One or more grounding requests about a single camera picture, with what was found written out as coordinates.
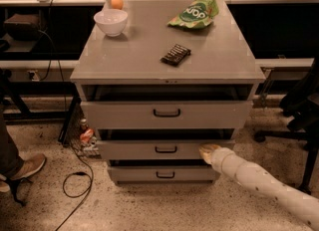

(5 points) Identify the grey drawer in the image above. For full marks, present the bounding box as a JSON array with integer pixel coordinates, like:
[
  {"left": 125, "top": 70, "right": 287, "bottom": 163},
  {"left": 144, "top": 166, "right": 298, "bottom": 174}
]
[
  {"left": 108, "top": 159, "right": 219, "bottom": 184},
  {"left": 81, "top": 86, "right": 252, "bottom": 129},
  {"left": 98, "top": 128, "right": 234, "bottom": 160}
]

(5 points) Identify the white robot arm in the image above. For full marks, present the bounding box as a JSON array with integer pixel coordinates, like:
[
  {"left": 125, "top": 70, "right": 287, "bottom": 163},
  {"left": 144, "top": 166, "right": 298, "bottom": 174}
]
[{"left": 199, "top": 144, "right": 319, "bottom": 231}]

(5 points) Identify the grey drawer cabinet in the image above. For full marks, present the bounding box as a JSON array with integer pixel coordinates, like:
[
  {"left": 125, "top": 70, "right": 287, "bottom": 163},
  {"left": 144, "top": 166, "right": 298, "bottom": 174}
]
[{"left": 69, "top": 0, "right": 267, "bottom": 185}]

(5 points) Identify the grey bottom drawer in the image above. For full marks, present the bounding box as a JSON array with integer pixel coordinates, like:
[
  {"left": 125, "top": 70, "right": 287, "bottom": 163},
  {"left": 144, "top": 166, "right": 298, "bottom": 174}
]
[{"left": 108, "top": 159, "right": 219, "bottom": 184}]

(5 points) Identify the grey top drawer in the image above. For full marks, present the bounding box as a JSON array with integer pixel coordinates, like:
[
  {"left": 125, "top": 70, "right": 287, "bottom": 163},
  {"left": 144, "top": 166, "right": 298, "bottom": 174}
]
[{"left": 81, "top": 86, "right": 252, "bottom": 129}]

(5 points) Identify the dark snack bar package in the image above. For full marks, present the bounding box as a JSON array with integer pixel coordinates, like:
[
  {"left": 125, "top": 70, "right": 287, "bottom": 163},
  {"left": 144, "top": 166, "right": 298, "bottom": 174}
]
[{"left": 160, "top": 44, "right": 191, "bottom": 67}]

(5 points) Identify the black office chair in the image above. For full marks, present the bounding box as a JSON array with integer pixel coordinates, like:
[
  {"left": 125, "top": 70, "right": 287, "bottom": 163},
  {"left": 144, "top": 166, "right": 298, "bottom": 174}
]
[{"left": 254, "top": 56, "right": 319, "bottom": 194}]

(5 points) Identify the red bottle on floor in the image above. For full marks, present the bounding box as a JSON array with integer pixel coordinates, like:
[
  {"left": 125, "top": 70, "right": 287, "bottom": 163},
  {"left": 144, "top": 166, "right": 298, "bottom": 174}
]
[{"left": 80, "top": 118, "right": 94, "bottom": 144}]

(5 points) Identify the green chip bag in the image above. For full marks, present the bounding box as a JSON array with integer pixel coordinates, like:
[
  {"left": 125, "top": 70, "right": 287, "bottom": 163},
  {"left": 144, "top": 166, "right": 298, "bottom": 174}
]
[{"left": 167, "top": 0, "right": 219, "bottom": 29}]

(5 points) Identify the white bowl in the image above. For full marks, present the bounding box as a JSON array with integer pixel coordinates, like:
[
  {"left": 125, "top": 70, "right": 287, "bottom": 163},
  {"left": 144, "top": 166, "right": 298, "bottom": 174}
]
[{"left": 94, "top": 9, "right": 128, "bottom": 37}]

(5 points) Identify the orange fruit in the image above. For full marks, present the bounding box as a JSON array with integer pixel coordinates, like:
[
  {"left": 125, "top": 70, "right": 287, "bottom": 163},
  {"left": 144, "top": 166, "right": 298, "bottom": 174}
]
[{"left": 111, "top": 0, "right": 124, "bottom": 10}]

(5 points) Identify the brown shoe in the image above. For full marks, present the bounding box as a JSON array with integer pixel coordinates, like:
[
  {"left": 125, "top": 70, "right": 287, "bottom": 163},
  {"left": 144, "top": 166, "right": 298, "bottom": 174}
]
[{"left": 11, "top": 153, "right": 46, "bottom": 180}]

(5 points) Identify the black stool leg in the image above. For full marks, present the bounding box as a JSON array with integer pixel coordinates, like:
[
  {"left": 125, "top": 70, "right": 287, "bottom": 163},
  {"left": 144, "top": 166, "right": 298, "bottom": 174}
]
[{"left": 5, "top": 177, "right": 31, "bottom": 207}]

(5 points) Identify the dark trouser leg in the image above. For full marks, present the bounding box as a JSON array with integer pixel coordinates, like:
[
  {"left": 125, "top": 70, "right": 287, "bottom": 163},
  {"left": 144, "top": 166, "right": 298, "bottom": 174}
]
[{"left": 0, "top": 111, "right": 24, "bottom": 178}]

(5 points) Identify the dark box on shelf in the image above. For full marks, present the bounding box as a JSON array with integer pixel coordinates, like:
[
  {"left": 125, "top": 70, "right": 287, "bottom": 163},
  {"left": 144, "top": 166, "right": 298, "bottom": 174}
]
[{"left": 3, "top": 14, "right": 46, "bottom": 41}]

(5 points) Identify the wire basket on floor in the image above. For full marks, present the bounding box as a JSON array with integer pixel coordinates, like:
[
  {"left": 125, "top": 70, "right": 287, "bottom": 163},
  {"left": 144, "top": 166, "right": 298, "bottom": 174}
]
[{"left": 67, "top": 105, "right": 101, "bottom": 158}]

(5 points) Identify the black floor cable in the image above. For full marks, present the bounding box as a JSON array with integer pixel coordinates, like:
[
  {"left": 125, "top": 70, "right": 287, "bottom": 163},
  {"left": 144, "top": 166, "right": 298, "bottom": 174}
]
[{"left": 36, "top": 0, "right": 96, "bottom": 231}]

